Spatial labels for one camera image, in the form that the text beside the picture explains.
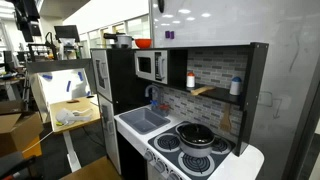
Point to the grey cooking pot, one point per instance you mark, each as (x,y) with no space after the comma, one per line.
(196,150)

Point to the grey toy sink basin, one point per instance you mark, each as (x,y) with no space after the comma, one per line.
(144,120)

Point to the black computer monitor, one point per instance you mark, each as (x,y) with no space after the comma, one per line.
(66,32)

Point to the black pot lid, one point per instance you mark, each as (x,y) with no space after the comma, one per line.
(196,134)

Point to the tall white toy fridge door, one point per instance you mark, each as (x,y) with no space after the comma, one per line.
(109,133)

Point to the large open cardboard box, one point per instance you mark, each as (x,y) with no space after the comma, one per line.
(20,133)

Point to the wooden spoon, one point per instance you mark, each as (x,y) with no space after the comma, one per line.
(201,90)

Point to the wooden top standing desk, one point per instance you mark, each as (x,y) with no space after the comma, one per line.
(75,116)

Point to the small white toy fridge door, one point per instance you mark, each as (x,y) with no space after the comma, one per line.
(101,75)

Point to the white panel box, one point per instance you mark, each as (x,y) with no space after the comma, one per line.
(58,88)

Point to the light wooden table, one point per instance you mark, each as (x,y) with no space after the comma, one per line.
(95,170)

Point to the orange bowl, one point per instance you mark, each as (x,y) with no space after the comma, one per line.
(143,43)

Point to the brown marker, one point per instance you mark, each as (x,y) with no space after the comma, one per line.
(72,101)

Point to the white toy microwave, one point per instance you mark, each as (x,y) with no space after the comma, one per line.
(151,66)

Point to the white plastic object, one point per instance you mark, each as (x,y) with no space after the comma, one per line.
(68,116)

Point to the grey metal beam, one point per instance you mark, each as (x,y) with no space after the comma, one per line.
(56,65)

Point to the large whiteboard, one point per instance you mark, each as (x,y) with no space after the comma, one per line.
(286,66)

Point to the black chair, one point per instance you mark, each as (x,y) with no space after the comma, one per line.
(15,166)

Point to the toy stove top with burners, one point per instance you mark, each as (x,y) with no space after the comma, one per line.
(196,165)

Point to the grey toy faucet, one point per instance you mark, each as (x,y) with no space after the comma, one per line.
(152,88)

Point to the grey stove knob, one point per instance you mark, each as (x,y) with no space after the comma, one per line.
(160,166)
(148,156)
(173,176)

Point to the flat cardboard box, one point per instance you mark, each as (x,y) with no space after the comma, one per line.
(10,107)

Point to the white shaker with blue cap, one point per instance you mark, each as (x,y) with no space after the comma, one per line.
(235,87)

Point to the black whiteboard eraser holder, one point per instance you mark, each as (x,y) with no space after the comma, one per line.
(161,5)

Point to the blue tape strip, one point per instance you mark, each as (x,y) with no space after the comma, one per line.
(47,77)
(80,76)
(88,93)
(68,86)

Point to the black toy kitchen unit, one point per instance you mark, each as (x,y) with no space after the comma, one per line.
(255,100)

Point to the small black object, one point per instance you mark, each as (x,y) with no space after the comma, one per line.
(90,96)

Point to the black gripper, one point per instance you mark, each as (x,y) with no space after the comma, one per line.
(26,9)

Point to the white shaker with red cap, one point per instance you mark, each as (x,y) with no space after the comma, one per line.
(190,80)

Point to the wooden slotted spatula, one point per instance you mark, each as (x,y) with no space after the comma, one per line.
(225,121)

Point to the purple magnet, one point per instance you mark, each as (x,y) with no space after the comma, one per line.
(172,35)
(167,34)

